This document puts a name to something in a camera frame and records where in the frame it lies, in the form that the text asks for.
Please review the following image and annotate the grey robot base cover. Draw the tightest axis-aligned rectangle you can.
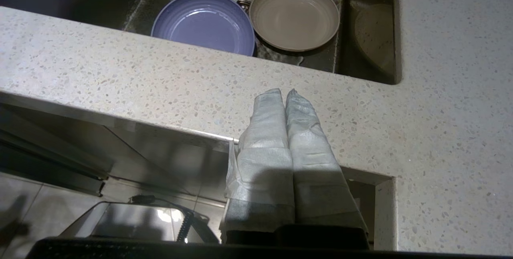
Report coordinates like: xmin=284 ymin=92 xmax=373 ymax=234
xmin=58 ymin=201 xmax=220 ymax=244

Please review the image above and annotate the purple round plate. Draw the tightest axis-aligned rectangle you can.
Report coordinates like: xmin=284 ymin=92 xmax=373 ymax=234
xmin=151 ymin=0 xmax=256 ymax=57

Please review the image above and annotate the beige base cabinet front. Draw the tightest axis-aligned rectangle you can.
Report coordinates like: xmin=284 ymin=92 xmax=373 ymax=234
xmin=105 ymin=123 xmax=397 ymax=251

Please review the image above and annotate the black coiled cable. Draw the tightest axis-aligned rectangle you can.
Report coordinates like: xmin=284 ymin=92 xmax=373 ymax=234
xmin=128 ymin=195 xmax=219 ymax=244

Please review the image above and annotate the stainless steel sink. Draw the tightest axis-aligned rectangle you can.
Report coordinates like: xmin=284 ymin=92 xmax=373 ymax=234
xmin=0 ymin=0 xmax=402 ymax=85

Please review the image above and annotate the beige round plate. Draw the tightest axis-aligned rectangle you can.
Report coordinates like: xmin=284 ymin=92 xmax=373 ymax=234
xmin=249 ymin=0 xmax=340 ymax=53

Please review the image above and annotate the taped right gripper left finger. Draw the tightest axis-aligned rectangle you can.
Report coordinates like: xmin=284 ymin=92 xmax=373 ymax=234
xmin=220 ymin=88 xmax=295 ymax=244

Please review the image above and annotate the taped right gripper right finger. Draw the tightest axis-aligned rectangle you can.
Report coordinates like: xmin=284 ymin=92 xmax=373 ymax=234
xmin=285 ymin=89 xmax=369 ymax=240

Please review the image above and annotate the grey cabinet door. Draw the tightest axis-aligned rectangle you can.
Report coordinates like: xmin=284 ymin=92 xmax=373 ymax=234
xmin=0 ymin=103 xmax=117 ymax=197

